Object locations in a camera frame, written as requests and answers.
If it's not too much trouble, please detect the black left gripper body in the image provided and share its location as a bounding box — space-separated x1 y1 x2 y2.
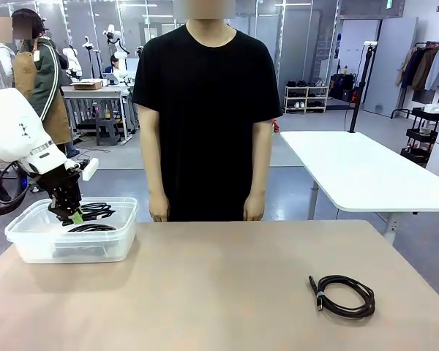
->
39 168 83 210

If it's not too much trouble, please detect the thick black power cable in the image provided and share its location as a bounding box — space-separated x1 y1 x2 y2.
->
53 223 119 259

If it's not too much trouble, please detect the black usb cable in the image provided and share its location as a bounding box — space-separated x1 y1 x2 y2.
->
78 202 117 223

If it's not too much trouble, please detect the person's left forearm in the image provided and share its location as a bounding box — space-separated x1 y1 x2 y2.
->
246 116 272 200

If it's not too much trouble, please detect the person's right forearm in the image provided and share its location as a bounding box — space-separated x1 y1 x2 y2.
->
138 103 166 198

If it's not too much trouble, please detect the person's right hand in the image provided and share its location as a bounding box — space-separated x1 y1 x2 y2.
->
149 192 171 223

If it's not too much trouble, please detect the person's left hand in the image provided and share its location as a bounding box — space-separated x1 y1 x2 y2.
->
242 193 266 222

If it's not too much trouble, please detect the translucent white plastic container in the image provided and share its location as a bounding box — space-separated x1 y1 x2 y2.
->
4 197 139 264

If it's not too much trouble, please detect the grey plastic stool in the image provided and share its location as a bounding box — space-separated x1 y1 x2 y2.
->
94 117 121 146

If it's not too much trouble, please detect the person in green jacket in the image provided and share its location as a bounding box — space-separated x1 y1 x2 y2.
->
11 9 80 159

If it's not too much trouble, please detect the grey workbench table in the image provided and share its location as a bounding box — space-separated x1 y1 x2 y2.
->
60 86 135 142

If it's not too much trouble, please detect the brown cardboard box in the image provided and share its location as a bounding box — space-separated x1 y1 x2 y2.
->
71 80 103 91

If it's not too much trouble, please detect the person in black t-shirt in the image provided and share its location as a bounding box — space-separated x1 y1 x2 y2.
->
131 22 284 223

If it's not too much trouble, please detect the white shoe rack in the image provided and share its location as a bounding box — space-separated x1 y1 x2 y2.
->
284 80 330 114

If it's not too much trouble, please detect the white desk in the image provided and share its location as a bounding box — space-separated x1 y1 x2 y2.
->
279 130 439 245

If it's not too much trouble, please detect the black luggage bag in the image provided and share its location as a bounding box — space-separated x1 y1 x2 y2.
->
331 72 363 103

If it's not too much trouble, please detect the grey partition panel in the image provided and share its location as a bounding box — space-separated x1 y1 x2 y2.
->
364 16 419 117

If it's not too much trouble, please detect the black utility cart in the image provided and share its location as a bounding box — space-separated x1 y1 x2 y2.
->
400 105 439 167

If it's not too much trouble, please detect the clothes rack with coats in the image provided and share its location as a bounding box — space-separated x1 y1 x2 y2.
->
390 40 439 120

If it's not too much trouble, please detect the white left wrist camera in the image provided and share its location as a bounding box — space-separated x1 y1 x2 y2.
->
67 157 100 182

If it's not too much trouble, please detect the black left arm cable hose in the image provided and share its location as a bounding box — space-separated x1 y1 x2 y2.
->
0 160 37 217

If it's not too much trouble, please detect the dark braided coiled cable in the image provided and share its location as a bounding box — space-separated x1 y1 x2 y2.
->
308 274 376 320

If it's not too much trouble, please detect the black camera stand pole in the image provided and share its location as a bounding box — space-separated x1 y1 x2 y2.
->
345 40 379 135

